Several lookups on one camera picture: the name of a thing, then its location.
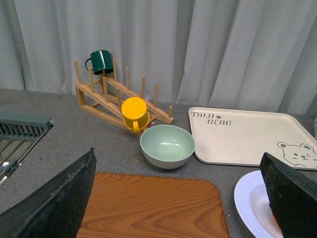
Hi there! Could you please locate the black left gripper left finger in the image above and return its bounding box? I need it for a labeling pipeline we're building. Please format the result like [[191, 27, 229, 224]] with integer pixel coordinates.
[[0, 148, 97, 238]]

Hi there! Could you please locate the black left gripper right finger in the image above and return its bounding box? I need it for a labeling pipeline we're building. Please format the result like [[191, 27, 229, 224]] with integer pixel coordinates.
[[260, 152, 317, 238]]

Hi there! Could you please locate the orange fruit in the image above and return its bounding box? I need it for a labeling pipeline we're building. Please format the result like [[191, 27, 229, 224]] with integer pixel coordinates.
[[272, 214, 280, 228]]

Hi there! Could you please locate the white ridged plate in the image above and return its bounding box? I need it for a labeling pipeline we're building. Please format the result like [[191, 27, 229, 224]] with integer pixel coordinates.
[[234, 171, 283, 238]]

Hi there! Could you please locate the brown wooden cutting board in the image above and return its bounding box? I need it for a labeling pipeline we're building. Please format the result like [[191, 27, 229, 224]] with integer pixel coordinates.
[[77, 173, 230, 238]]

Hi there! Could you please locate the grey-green dish drainer rack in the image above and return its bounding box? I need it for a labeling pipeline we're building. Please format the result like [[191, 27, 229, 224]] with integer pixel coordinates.
[[0, 112, 53, 184]]

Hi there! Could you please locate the beige bear serving tray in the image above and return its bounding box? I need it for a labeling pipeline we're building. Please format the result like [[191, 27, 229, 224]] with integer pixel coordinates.
[[188, 107, 317, 171]]

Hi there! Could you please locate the wooden peg drying rack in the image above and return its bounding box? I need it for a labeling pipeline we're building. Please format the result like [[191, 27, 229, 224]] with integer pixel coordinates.
[[73, 58, 175, 130]]

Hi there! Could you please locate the yellow mug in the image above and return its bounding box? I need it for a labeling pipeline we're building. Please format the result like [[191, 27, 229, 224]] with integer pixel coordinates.
[[121, 97, 150, 134]]

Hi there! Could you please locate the light green bowl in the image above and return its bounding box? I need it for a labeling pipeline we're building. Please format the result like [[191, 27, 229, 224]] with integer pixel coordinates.
[[140, 124, 196, 170]]

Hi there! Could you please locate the grey-white curtain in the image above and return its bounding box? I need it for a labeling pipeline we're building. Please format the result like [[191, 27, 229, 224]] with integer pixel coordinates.
[[0, 0, 317, 115]]

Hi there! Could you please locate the dark green mug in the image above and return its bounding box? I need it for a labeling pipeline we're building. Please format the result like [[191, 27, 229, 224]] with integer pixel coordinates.
[[85, 50, 114, 75]]

